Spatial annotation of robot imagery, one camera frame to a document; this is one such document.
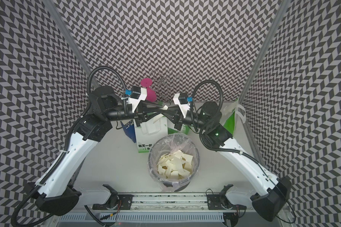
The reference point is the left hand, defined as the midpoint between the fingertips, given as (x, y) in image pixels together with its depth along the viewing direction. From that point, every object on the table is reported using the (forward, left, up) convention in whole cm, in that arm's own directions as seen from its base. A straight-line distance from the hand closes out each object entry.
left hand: (160, 110), depth 53 cm
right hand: (+2, 0, -3) cm, 4 cm away
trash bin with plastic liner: (-1, -2, -24) cm, 24 cm away
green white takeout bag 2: (+15, -11, -35) cm, 39 cm away
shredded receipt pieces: (-10, -5, -31) cm, 33 cm away
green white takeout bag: (+9, +10, -29) cm, 32 cm away
